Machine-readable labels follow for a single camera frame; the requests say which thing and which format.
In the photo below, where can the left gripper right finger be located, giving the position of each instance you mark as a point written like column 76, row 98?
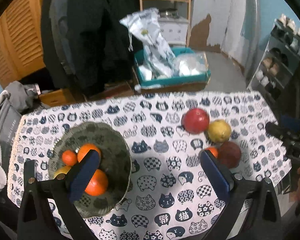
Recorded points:
column 263, row 220

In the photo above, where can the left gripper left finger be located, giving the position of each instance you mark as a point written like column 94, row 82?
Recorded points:
column 35, row 220

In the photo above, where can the small tangerine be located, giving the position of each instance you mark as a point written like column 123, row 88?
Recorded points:
column 213, row 150
column 69, row 158

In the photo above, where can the large orange front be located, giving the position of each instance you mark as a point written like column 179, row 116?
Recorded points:
column 98, row 184

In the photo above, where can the red apple front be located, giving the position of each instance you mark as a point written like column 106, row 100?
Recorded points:
column 229, row 154

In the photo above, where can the red apple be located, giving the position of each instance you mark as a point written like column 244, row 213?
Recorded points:
column 195, row 121
column 229, row 154

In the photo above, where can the red apple back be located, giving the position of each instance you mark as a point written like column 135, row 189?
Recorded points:
column 195, row 121

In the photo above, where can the green glass plate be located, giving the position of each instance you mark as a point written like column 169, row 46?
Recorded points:
column 115, row 162

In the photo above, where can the grey storage bag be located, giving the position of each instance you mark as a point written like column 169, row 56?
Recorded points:
column 9, row 121

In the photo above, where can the cat pattern tablecloth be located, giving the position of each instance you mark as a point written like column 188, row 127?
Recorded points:
column 168, row 195

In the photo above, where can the grey clothing pile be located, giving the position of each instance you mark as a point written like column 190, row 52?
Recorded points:
column 14, row 100

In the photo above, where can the shoe rack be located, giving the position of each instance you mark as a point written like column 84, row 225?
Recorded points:
column 279, row 60

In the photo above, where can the silver pipe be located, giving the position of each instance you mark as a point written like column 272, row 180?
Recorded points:
column 252, row 30

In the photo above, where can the clear plastic bag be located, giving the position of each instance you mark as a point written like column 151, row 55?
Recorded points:
column 190, row 64

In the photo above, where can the teal cardboard box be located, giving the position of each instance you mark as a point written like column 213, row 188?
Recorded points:
column 146, row 80

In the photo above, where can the black hanging coat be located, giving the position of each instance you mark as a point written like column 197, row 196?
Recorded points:
column 85, row 46

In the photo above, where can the wooden louvered wardrobe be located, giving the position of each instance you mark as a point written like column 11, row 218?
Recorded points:
column 21, row 50

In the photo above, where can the white patterned drawer box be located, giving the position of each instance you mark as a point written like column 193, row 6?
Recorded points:
column 174, row 30

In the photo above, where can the white rice bag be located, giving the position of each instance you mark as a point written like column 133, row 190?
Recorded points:
column 158, row 56

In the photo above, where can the steel pot with lid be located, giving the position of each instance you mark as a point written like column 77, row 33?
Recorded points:
column 169, row 13

